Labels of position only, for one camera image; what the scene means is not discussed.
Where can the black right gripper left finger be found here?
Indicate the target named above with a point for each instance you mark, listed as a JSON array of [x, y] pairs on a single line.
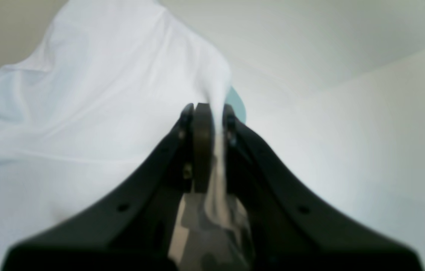
[[131, 228]]

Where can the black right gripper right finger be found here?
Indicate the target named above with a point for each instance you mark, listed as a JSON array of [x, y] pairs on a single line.
[[292, 228]]

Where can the white T-shirt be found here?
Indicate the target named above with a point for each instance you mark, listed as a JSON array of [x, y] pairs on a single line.
[[107, 82]]

